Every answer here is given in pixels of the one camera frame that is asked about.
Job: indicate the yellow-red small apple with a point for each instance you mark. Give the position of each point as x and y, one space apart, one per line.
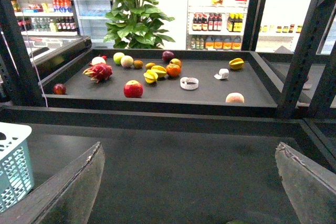
176 61

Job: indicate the crumpled white foam net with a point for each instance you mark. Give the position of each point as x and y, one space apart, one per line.
222 74

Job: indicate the red apple front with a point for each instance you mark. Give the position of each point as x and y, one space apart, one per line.
133 89

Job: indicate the black shelf post middle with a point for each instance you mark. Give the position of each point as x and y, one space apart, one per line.
252 25

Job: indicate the brown kiwi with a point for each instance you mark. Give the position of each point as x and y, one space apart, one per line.
138 64

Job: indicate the black shelf post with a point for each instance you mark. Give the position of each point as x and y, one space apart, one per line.
314 26
252 25
26 90

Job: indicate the black fruit display tray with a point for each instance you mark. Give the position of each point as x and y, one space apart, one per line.
254 81

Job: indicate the yellow starfruit behind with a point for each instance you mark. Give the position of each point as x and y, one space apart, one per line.
159 70

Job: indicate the peach front right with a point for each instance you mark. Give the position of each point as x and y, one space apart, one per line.
235 98

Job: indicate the light blue plastic basket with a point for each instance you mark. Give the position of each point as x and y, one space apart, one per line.
16 169

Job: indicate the small dark red plum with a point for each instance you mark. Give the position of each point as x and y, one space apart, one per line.
59 89

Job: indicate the black shelf post right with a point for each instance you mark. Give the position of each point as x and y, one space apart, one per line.
314 26

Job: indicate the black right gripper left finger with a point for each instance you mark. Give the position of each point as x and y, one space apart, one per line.
67 197

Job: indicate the dark purple passion fruit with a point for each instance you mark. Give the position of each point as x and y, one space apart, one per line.
167 56

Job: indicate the pink dragon fruit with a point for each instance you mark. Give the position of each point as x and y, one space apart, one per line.
98 72

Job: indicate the white onion-like fruit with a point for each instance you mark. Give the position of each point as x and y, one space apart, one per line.
98 60

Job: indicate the yellow starfruit right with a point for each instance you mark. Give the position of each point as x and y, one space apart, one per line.
236 64

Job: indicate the black shelf post left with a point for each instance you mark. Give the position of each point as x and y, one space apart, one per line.
26 90

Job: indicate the pale round melon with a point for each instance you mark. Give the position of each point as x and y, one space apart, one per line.
127 61

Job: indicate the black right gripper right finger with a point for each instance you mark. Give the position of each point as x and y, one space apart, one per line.
309 186

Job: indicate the green potted plant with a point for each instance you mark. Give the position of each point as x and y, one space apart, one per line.
136 24

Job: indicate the yellow starfruit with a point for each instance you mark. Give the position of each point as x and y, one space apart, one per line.
150 76
236 64
159 70

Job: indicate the green apple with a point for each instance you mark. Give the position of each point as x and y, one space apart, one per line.
117 57

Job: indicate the orange persimmon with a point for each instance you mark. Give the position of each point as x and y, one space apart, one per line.
173 70

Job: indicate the yellow starfruit front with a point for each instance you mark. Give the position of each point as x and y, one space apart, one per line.
150 76

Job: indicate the small yellow-brown fruit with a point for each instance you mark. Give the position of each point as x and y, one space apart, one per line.
149 65

